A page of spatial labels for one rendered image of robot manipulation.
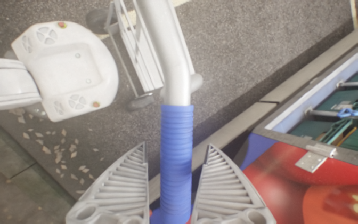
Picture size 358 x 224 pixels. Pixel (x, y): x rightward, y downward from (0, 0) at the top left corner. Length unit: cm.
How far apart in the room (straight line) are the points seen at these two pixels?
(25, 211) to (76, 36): 138
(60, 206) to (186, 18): 203
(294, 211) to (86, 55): 131
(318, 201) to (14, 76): 150
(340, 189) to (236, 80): 132
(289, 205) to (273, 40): 192
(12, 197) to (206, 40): 214
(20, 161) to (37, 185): 23
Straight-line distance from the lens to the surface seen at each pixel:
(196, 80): 23
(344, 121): 140
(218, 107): 165
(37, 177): 161
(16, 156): 159
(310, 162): 87
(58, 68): 115
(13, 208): 178
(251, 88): 195
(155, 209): 101
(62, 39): 110
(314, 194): 78
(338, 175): 84
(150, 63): 139
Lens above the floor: 135
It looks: 71 degrees down
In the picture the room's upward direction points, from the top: 110 degrees clockwise
